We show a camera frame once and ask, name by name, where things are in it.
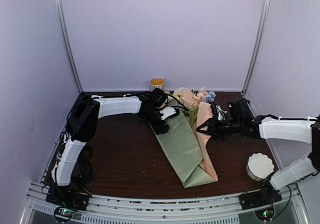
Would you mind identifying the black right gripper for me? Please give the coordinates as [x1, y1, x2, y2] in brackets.
[196, 115, 242, 140]

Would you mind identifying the peach wrapping paper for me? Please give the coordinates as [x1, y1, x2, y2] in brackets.
[181, 90, 218, 183]

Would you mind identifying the green wrapping paper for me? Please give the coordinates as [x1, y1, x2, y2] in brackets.
[156, 113, 218, 188]

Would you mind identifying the blue fake flower stem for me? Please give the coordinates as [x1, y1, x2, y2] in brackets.
[202, 91, 216, 103]

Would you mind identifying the white round bowl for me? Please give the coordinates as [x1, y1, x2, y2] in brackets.
[174, 87, 190, 92]

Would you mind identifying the pink fake flower stem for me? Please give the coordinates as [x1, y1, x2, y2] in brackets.
[191, 86, 208, 108]

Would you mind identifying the cream fake flower bunch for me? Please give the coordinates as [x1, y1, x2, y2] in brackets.
[172, 89, 182, 101]

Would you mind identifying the black printed ribbon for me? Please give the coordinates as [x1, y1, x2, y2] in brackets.
[71, 145, 94, 197]

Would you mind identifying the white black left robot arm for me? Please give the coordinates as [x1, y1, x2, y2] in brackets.
[51, 88, 186, 206]

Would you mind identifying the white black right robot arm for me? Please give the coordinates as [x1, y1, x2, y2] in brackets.
[196, 115, 320, 205]

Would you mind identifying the patterned cup yellow inside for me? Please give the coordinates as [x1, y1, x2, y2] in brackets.
[149, 78, 165, 91]

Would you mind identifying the white scalloped bowl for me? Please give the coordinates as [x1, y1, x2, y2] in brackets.
[246, 153, 275, 181]

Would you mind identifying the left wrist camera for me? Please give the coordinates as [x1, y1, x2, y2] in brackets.
[160, 106, 179, 120]

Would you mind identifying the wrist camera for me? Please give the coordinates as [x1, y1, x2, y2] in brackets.
[210, 97, 251, 122]
[160, 106, 179, 120]

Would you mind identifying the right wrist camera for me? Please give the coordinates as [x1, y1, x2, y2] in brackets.
[210, 97, 251, 122]

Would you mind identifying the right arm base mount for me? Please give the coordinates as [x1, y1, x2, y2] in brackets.
[239, 184, 282, 222]

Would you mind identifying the right aluminium frame post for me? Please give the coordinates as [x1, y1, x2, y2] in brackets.
[241, 0, 271, 95]

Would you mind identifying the aluminium frame post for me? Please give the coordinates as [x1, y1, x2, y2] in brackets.
[241, 0, 271, 95]
[54, 0, 83, 93]

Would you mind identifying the aluminium front rail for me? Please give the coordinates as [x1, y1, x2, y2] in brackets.
[24, 181, 308, 224]

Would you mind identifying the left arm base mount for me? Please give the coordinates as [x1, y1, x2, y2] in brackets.
[45, 178, 92, 223]

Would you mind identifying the left aluminium frame post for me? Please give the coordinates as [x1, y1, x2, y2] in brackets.
[54, 0, 83, 93]

